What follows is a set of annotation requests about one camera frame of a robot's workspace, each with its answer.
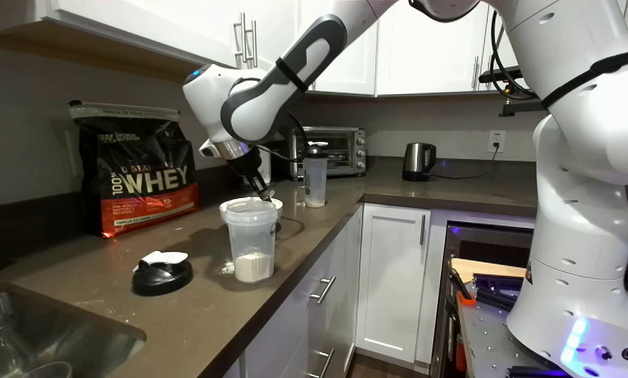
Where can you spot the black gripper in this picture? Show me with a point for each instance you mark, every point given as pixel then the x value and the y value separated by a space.
pixel 247 162

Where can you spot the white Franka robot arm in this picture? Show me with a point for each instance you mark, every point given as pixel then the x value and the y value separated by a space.
pixel 586 210

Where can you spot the shaker bottle with black lid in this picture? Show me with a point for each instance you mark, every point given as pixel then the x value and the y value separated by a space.
pixel 315 186

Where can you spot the clear plastic deli container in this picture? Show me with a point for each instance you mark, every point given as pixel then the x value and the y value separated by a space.
pixel 250 244

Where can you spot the silver toaster oven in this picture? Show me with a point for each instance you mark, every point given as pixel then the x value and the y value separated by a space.
pixel 336 151

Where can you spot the black whey protein bag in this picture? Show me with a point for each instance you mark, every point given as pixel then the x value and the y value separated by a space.
pixel 136 182

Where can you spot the black shaker lid white cap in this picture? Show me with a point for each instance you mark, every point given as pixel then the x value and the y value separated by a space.
pixel 161 279

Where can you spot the white base cabinet run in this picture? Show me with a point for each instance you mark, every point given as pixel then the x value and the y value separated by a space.
pixel 325 328

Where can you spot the steel electric kettle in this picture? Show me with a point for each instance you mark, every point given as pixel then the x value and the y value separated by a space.
pixel 417 161

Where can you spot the white base cabinet door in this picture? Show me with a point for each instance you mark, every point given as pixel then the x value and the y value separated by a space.
pixel 392 280

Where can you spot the stainless steel sink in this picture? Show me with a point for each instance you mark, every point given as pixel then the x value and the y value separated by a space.
pixel 83 336

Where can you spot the wooden board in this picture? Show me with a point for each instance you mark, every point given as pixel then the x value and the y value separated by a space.
pixel 487 267

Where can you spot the black clamp bar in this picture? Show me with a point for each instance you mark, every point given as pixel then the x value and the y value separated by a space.
pixel 498 290

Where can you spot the metal robot mounting plate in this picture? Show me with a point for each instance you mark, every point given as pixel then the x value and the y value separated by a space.
pixel 487 343

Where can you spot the white upper wall cabinet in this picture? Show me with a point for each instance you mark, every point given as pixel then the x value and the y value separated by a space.
pixel 424 50
pixel 116 29

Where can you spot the white wall outlet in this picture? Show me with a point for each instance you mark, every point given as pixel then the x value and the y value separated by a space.
pixel 495 140

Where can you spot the black bar camera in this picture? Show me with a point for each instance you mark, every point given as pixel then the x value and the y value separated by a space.
pixel 487 75

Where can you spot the black camera stand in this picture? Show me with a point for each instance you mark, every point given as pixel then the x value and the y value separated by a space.
pixel 514 105

